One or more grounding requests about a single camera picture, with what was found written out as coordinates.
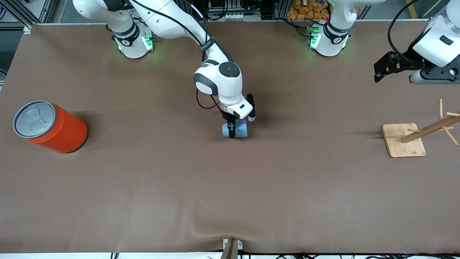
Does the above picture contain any light blue plastic cup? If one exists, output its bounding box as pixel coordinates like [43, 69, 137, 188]
[222, 120, 248, 138]

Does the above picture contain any orange can with silver lid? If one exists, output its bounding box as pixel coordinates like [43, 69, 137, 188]
[13, 101, 88, 154]

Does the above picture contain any wooden mug tree rack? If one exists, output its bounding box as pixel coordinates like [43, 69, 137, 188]
[381, 99, 460, 158]

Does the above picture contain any brown strut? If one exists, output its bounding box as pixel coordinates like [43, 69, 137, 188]
[220, 239, 238, 259]

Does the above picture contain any silver metal bracket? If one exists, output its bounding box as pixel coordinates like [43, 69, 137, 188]
[223, 238, 243, 250]

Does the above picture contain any black electronics box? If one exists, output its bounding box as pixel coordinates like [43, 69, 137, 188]
[208, 0, 263, 11]

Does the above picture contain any pile of orange packs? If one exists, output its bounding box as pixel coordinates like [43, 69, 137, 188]
[286, 0, 331, 21]

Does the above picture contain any white power strip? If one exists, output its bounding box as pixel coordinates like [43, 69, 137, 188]
[212, 13, 253, 21]

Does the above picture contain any brown table cover mat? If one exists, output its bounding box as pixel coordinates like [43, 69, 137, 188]
[0, 21, 460, 254]

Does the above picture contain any aluminium frame rack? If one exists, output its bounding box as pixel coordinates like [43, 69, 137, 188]
[7, 0, 374, 26]

